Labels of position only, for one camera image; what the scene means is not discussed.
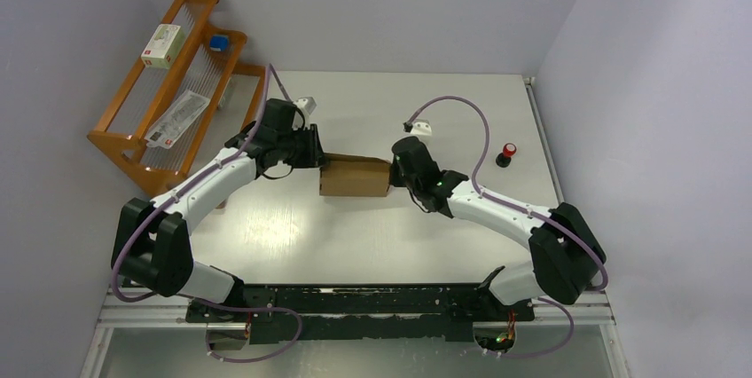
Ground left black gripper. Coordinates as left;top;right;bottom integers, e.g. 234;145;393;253
278;123;329;169

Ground brown cardboard box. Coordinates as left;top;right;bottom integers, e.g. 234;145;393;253
319;154;391;198

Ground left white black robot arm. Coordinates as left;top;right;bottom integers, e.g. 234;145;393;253
111;97;326;321

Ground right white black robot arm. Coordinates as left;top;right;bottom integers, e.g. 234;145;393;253
390;136;606;319

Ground white green carton box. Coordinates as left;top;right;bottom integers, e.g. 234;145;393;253
140;24;185;69

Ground orange wooden rack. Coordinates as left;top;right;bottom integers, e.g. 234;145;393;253
87;0;265;197

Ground clear plastic bag package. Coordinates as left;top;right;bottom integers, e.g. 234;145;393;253
145;90;210;149

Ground blue round object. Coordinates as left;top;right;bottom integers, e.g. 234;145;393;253
209;35;231;52

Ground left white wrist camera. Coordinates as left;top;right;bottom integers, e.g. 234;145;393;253
294;97;317;116

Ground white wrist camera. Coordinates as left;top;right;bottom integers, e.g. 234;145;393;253
294;97;317;116
409;119;433;138

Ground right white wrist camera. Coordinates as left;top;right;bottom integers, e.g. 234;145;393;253
409;119;433;138

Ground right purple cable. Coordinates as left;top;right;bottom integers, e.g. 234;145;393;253
403;95;610;360

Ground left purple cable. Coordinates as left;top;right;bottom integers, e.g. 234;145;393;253
111;63;295;311

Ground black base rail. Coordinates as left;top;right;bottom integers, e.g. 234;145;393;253
185;283;535;344

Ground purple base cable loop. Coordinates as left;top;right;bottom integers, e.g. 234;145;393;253
205;304;304;364

